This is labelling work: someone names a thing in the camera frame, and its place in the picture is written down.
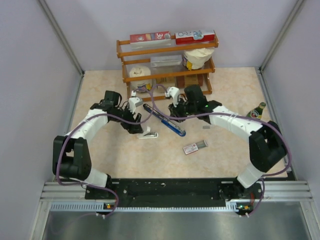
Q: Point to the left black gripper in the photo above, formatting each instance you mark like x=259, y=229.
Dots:
x=132, y=128

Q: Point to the blue black stapler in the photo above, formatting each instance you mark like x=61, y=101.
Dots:
x=164, y=120

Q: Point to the clear plastic box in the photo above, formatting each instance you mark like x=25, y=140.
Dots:
x=165, y=64

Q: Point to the green glass bottle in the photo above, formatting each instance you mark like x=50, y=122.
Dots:
x=257, y=112

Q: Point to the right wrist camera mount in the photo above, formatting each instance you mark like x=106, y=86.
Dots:
x=173, y=92

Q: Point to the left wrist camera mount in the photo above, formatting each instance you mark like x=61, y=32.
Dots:
x=134, y=101

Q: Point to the red white toothpaste box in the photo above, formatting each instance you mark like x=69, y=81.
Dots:
x=194, y=36

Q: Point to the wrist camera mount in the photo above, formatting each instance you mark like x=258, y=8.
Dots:
x=173, y=92
x=134, y=101

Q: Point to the wooden three-tier shelf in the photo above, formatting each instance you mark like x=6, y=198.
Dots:
x=208, y=68

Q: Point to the red foil wrap box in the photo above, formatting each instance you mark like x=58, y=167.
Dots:
x=153, y=39

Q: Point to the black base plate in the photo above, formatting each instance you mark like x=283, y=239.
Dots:
x=175, y=192

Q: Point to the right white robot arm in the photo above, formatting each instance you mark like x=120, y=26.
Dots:
x=266, y=144

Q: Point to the small staple box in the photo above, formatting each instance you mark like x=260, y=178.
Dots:
x=190, y=149

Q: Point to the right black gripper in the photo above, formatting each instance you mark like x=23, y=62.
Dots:
x=174, y=111

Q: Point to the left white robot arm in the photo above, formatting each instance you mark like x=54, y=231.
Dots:
x=71, y=156

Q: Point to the brown brick-pattern box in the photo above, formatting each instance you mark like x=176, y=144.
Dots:
x=188, y=80

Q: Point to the white slotted cable duct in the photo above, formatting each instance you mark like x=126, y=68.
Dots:
x=102, y=207

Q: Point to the tan cardboard box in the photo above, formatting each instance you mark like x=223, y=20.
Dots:
x=169, y=81

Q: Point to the silver staple strip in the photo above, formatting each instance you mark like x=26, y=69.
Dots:
x=201, y=144

